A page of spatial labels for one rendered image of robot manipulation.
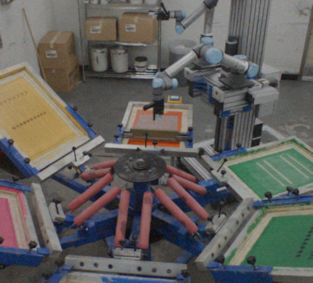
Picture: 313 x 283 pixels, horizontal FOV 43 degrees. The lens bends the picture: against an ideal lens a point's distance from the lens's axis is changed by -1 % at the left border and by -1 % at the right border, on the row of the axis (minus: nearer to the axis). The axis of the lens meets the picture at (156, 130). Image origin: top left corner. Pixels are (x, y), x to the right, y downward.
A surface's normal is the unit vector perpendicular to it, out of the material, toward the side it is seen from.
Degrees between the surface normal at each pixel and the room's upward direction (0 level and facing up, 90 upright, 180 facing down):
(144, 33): 90
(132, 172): 0
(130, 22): 88
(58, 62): 90
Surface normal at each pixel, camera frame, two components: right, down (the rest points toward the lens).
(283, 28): -0.09, 0.51
